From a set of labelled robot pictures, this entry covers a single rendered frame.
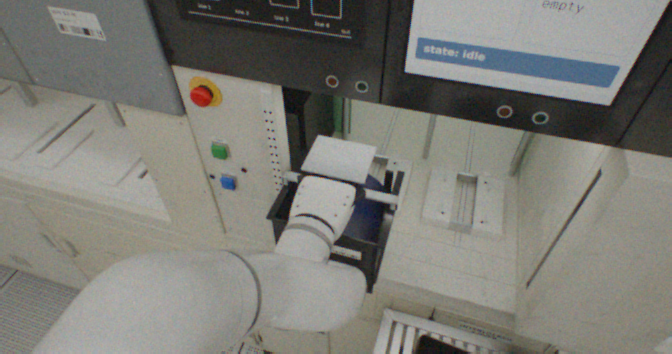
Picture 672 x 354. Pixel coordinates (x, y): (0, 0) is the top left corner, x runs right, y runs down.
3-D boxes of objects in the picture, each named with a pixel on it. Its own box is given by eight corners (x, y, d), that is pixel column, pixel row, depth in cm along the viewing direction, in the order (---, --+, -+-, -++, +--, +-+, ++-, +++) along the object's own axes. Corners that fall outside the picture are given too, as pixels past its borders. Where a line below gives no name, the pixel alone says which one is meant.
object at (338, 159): (274, 276, 98) (256, 182, 75) (305, 210, 111) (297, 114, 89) (378, 306, 93) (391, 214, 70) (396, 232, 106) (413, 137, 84)
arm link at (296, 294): (343, 283, 37) (374, 265, 67) (182, 238, 41) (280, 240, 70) (318, 389, 36) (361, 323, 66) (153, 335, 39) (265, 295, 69)
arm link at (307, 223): (281, 251, 73) (288, 237, 75) (330, 265, 71) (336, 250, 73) (276, 222, 67) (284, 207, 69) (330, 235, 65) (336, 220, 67)
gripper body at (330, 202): (283, 239, 74) (305, 193, 81) (339, 254, 72) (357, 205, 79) (279, 213, 69) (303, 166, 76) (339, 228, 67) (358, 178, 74)
